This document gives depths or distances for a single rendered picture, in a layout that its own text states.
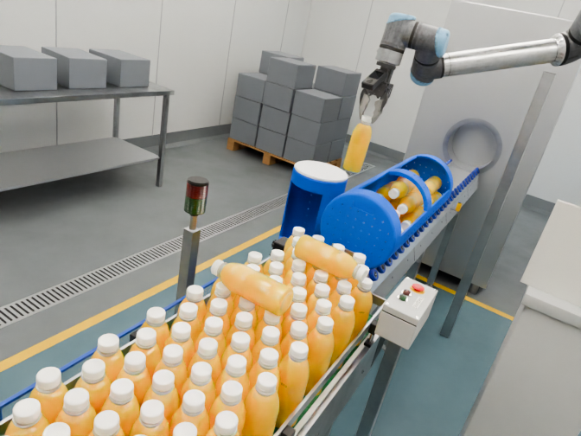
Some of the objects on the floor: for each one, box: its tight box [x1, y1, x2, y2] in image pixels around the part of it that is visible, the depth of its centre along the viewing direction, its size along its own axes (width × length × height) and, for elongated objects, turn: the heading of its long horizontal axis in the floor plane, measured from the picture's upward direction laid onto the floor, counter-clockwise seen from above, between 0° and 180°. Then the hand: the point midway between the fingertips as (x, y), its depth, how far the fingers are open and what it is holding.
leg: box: [425, 214, 459, 288], centre depth 358 cm, size 6×6×63 cm
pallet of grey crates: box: [227, 50, 361, 168], centre depth 574 cm, size 120×80×119 cm
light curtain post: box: [439, 72, 556, 338], centre depth 281 cm, size 6×6×170 cm
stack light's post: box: [176, 227, 201, 301], centre depth 167 cm, size 4×4×110 cm
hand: (367, 118), depth 176 cm, fingers closed on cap, 4 cm apart
